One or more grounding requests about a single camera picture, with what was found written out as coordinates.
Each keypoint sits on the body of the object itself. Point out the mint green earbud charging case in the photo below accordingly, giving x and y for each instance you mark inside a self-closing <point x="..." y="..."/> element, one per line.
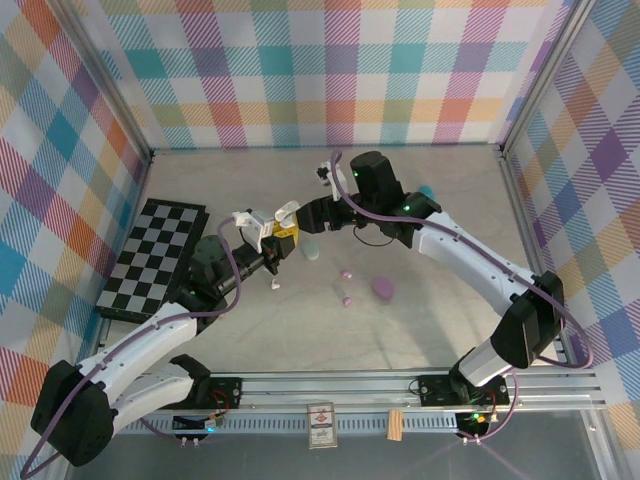
<point x="311" y="251"/>

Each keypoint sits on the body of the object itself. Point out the purple earbud charging case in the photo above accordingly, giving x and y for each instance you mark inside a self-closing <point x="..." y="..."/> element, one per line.
<point x="383" y="288"/>

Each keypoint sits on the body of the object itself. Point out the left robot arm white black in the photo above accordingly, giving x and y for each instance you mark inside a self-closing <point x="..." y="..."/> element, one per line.
<point x="145" y="335"/>

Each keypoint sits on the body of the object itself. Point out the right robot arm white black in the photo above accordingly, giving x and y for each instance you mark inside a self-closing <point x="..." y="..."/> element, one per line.
<point x="465" y="255"/>

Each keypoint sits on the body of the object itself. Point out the teal marker pen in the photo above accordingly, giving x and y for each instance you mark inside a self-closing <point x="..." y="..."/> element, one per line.
<point x="427" y="191"/>

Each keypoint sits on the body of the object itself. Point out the black grey chessboard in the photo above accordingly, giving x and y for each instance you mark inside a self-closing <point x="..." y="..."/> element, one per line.
<point x="150" y="255"/>

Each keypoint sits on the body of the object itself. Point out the perforated metal strip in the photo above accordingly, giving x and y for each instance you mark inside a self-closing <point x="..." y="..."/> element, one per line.
<point x="275" y="425"/>

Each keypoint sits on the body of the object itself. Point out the playing card box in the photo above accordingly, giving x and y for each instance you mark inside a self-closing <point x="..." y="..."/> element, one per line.
<point x="321" y="425"/>

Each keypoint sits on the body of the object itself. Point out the small wooden block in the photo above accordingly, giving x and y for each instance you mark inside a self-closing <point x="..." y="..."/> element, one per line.
<point x="395" y="425"/>

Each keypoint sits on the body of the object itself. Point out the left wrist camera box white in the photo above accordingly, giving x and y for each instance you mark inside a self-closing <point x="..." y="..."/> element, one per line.
<point x="257" y="227"/>

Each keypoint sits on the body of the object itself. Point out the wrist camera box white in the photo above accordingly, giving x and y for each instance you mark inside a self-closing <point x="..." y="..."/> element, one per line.
<point x="336" y="175"/>
<point x="257" y="227"/>

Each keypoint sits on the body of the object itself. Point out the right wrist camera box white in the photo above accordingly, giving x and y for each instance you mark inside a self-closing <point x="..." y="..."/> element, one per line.
<point x="336" y="175"/>

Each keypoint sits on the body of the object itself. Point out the aluminium side rail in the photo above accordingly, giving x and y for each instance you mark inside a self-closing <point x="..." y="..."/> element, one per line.
<point x="520" y="220"/>
<point x="141" y="180"/>

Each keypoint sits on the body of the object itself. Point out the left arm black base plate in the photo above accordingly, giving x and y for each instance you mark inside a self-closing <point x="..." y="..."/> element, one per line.
<point x="222" y="392"/>

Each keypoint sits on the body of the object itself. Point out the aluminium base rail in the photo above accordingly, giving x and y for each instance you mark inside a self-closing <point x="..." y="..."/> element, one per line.
<point x="325" y="387"/>

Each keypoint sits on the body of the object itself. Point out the aluminium frame post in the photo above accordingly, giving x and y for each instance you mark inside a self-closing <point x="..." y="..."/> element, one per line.
<point x="106" y="80"/>
<point x="545" y="75"/>

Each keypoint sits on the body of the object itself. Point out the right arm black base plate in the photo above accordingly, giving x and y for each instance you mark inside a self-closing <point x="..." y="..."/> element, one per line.
<point x="435" y="390"/>

